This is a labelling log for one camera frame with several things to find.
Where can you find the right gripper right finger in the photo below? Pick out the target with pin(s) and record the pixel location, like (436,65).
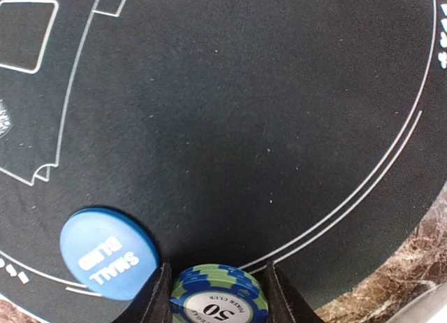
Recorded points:
(286,304)

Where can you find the blue small blind button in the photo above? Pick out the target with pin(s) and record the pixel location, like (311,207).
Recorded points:
(108,252)

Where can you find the round black poker mat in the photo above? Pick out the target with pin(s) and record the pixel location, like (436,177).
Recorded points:
(309,132)

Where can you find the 50 chips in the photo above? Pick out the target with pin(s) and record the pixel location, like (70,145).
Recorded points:
(218,293)

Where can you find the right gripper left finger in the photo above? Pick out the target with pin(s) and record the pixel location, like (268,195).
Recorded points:
(152,303)

